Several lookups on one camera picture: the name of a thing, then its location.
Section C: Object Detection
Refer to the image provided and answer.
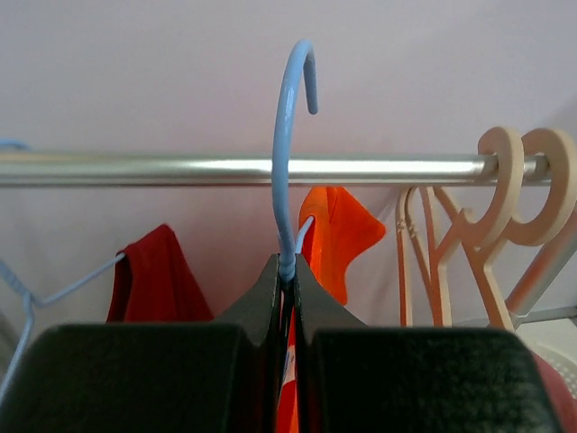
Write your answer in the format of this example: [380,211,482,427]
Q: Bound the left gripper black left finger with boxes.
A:
[1,256,282,432]

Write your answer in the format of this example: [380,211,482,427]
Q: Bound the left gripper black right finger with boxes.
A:
[294,258,563,432]

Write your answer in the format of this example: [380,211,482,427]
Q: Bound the blue hanger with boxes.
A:
[0,138,127,398]
[270,40,318,282]

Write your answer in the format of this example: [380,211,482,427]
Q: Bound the orange t shirt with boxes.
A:
[276,187,387,432]

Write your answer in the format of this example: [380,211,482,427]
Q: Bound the beige wooden hanger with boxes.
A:
[395,127,524,330]
[395,126,577,328]

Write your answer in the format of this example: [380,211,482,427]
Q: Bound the pink t shirt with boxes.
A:
[533,353,576,432]

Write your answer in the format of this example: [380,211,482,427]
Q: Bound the dark red t shirt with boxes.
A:
[106,224,214,322]

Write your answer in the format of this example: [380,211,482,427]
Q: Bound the white plastic basket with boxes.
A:
[527,342,577,398]

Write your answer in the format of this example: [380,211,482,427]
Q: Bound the metal clothes rack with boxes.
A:
[0,151,577,328]

